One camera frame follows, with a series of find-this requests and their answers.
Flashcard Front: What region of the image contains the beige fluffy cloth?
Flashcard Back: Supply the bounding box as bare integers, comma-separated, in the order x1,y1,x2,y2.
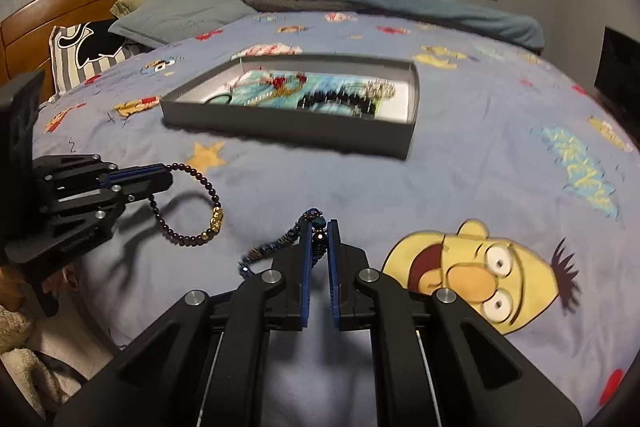
0,302,66,418

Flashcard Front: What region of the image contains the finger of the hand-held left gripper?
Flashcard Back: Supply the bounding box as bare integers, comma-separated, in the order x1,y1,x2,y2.
32,153,167,191
41,169,175,220

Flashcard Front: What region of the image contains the striped black white pillow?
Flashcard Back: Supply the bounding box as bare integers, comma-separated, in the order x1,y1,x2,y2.
47,19,153,100

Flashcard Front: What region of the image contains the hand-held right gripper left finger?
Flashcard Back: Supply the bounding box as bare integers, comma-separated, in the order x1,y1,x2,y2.
52,224,316,427

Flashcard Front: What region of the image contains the pearl hairpin gold crown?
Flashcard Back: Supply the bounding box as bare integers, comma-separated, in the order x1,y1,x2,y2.
240,74,311,108

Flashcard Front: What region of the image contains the yellowish pillow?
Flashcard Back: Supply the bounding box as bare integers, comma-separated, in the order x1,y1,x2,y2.
109,0,166,20

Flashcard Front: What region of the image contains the blue blanket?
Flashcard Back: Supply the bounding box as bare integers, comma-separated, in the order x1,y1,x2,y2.
217,0,546,55

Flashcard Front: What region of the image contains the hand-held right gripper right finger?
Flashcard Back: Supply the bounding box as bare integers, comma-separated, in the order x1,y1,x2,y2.
326,219,583,427

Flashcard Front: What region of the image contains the silver sparkly bracelet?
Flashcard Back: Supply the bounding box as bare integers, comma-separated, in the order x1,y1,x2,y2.
365,79,398,100

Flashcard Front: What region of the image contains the grey-blue pillow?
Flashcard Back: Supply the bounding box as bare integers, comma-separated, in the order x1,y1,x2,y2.
107,0,258,50

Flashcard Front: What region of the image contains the teal printed paper sheet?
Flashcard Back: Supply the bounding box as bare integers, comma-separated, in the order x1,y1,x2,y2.
227,68,413,124

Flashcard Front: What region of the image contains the grey cardboard box tray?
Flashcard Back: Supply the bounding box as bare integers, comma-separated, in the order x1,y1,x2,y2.
160,53,420,161

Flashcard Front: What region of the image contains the blue cartoon printed bedsheet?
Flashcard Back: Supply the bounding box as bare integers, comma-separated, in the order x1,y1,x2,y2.
30,9,633,427

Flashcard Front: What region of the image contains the black flat screen monitor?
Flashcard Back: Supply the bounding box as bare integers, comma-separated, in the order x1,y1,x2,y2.
594,26,640,138

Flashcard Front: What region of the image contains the large black bead bracelet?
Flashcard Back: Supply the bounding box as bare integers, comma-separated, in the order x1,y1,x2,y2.
297,87,378,118

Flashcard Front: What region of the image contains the dark blue beaded bracelet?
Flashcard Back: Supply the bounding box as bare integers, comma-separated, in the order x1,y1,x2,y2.
237,207,331,280

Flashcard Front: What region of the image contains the small purple bead bracelet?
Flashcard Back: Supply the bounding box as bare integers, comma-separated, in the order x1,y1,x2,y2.
149,163,225,248

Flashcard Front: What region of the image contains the grey blanket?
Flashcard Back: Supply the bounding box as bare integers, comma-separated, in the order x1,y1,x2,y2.
240,0,321,12

